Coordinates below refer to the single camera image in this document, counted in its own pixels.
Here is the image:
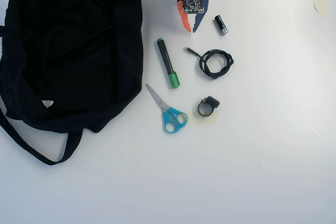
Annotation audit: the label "black marker with green cap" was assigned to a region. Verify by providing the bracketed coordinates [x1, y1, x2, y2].
[156, 37, 181, 90]

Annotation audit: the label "blue handled scissors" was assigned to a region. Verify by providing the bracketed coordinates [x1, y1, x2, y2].
[145, 83, 189, 134]

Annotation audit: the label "black fabric bag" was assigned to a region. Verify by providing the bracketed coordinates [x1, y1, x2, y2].
[0, 0, 144, 166]

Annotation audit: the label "black braided USB cable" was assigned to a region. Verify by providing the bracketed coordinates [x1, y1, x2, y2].
[183, 46, 235, 80]

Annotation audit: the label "bare camera circuit board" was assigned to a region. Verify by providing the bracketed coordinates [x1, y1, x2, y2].
[183, 0, 205, 16]

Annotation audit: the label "wide masking tape strip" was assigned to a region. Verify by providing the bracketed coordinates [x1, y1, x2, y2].
[193, 108, 219, 125]

